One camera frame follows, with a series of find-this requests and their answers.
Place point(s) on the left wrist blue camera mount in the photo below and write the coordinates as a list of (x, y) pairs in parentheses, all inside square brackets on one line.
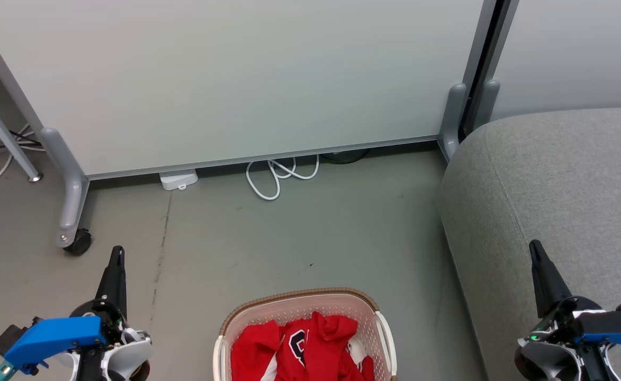
[(51, 338)]

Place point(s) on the wrist blue camera mount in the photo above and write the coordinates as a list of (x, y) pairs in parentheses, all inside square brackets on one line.
[(51, 338), (614, 330)]

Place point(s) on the wide white partition panel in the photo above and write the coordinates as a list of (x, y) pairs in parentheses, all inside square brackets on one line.
[(236, 79)]

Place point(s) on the narrow white partition panel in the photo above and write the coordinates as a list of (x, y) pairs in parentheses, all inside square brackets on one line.
[(575, 53)]

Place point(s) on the grey leg of narrow partition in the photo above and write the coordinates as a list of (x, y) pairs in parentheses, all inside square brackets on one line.
[(487, 103)]

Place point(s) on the beige plastic laundry basket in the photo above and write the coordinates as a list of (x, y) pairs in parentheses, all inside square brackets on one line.
[(268, 312)]

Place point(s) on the grey fabric sofa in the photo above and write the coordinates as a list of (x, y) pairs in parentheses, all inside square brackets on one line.
[(554, 185)]

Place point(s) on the grey partition leg with caster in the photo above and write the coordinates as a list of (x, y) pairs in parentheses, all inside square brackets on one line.
[(69, 180)]

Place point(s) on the white power adapter box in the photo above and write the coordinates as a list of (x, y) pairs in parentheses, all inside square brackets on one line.
[(179, 179)]

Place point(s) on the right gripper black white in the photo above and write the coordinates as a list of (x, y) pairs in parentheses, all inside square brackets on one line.
[(548, 354)]

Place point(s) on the red jersey with black print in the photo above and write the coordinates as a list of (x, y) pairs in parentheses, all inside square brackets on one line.
[(321, 344)]

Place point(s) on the black caster wheel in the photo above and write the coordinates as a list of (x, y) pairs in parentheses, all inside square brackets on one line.
[(80, 243)]

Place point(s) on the grey metal table leg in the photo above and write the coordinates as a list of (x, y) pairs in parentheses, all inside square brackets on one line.
[(3, 132)]

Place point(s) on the plain red garment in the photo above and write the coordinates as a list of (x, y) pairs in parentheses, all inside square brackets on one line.
[(252, 349)]

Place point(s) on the short grey partition leg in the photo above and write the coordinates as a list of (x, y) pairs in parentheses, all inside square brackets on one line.
[(452, 116)]

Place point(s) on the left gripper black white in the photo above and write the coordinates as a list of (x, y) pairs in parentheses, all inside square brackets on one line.
[(127, 357)]

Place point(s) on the right wrist blue camera mount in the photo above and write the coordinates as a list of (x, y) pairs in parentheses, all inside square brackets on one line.
[(614, 330)]

